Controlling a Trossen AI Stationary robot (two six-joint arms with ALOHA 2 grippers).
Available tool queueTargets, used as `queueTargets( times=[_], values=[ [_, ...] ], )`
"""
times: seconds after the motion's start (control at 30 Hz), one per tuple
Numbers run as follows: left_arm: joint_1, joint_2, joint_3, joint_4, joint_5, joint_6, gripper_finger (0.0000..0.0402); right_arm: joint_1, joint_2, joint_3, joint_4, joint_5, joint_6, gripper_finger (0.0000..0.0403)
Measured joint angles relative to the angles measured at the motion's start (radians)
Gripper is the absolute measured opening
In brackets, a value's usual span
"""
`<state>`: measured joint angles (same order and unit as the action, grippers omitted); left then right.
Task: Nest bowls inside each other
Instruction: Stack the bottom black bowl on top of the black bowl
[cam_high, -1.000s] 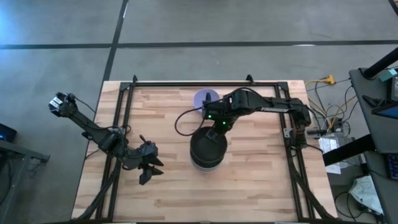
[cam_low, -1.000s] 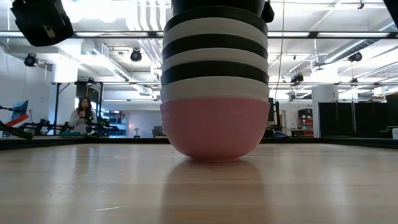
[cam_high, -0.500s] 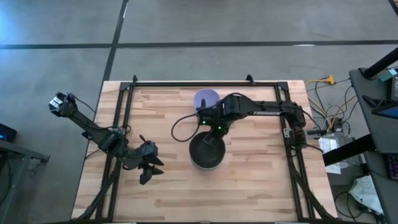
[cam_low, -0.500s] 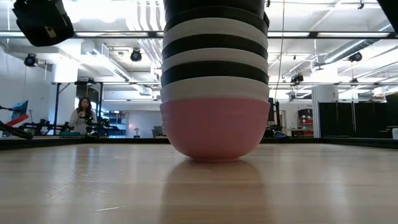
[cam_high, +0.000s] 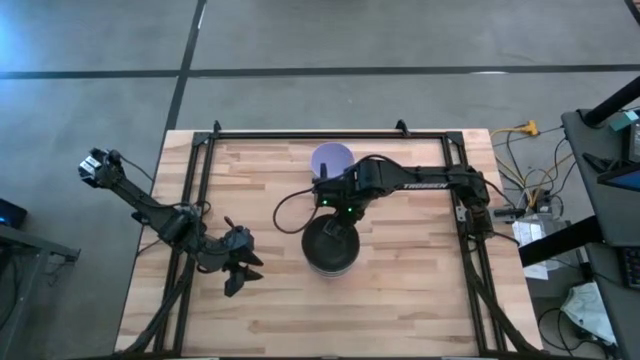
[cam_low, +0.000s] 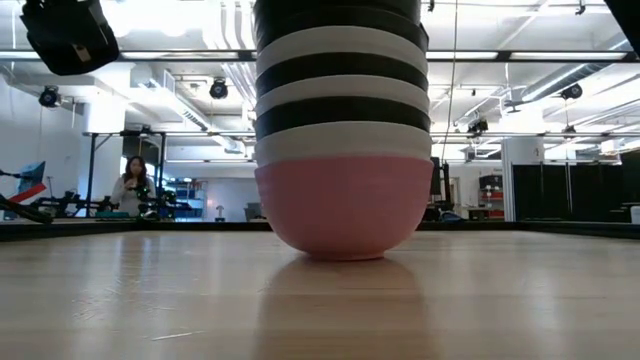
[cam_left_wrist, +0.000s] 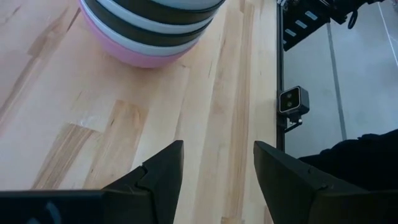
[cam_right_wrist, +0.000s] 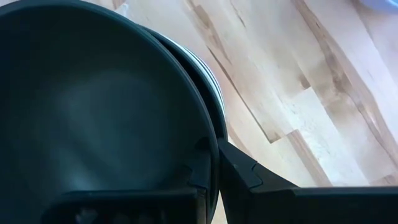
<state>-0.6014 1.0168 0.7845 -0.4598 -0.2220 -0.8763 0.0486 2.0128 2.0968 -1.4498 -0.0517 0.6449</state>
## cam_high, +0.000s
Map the black keyboard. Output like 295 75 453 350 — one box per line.
622 246 640 291

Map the black desk crossbar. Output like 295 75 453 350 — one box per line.
518 214 601 269

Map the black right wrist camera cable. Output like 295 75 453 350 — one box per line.
272 187 321 235

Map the black metal rig frame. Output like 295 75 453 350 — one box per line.
115 118 546 358

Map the grey metal side table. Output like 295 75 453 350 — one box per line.
0 222 82 360

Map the dark grey desk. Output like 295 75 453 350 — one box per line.
560 107 640 360

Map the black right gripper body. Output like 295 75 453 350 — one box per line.
312 162 377 220

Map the white paper sheet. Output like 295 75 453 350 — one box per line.
512 219 550 281

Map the black bowl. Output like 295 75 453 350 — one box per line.
300 214 362 275

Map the yellow extension cord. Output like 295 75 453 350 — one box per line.
489 119 574 206

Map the white crumpled bag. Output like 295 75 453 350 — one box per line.
559 281 617 346

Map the tablet with blue screen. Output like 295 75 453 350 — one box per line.
596 163 640 193

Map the lavender bowl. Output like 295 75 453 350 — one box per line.
310 141 356 180

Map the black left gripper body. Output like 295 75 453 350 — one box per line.
206 226 254 275

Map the black device with blue light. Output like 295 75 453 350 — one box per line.
0 197 29 230

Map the black round pole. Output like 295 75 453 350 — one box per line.
582 74 640 127

